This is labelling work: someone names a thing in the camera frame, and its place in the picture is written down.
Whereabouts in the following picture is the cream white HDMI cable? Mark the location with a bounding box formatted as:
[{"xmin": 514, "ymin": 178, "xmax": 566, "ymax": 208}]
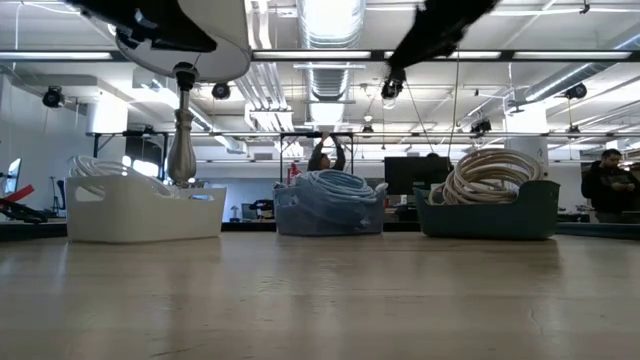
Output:
[{"xmin": 449, "ymin": 148, "xmax": 545, "ymax": 201}]

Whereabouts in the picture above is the grey slanted ceiling duct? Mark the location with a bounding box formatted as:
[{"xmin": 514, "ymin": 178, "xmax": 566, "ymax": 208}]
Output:
[{"xmin": 522, "ymin": 27, "xmax": 640, "ymax": 104}]

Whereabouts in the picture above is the black metal frame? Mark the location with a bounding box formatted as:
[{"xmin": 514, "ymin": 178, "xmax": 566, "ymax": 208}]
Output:
[
  {"xmin": 91, "ymin": 130, "xmax": 170, "ymax": 182},
  {"xmin": 278, "ymin": 132, "xmax": 355, "ymax": 194}
]

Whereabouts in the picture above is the white plastic bin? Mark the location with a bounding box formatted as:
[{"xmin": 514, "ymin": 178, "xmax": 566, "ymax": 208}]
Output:
[{"xmin": 64, "ymin": 173, "xmax": 228, "ymax": 245}]

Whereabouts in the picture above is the shiny round ceiling duct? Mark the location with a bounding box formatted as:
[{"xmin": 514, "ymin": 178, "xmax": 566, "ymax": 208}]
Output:
[{"xmin": 296, "ymin": 0, "xmax": 367, "ymax": 104}]

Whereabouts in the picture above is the black computer monitor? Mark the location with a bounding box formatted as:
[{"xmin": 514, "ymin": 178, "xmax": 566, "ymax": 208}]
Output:
[{"xmin": 383, "ymin": 156, "xmax": 454, "ymax": 196}]

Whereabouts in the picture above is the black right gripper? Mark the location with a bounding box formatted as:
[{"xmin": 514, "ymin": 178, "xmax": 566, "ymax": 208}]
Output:
[{"xmin": 387, "ymin": 0, "xmax": 501, "ymax": 71}]

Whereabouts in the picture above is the teal plastic bin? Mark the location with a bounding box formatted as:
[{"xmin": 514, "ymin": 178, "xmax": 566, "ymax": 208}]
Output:
[{"xmin": 413, "ymin": 179, "xmax": 561, "ymax": 240}]

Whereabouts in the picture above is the translucent blue plastic bin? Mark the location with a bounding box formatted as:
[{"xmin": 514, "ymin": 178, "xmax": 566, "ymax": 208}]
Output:
[{"xmin": 272, "ymin": 182, "xmax": 389, "ymax": 237}]

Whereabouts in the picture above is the person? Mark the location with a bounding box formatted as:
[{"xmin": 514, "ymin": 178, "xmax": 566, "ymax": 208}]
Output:
[
  {"xmin": 306, "ymin": 130, "xmax": 347, "ymax": 173},
  {"xmin": 580, "ymin": 148, "xmax": 640, "ymax": 225}
]

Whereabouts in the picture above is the red and black tool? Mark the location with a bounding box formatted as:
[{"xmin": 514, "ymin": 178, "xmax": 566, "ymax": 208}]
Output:
[{"xmin": 0, "ymin": 183, "xmax": 50, "ymax": 225}]

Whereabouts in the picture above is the tilted desk monitor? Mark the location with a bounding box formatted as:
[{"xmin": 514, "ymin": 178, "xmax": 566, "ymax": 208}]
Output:
[{"xmin": 3, "ymin": 157, "xmax": 23, "ymax": 196}]

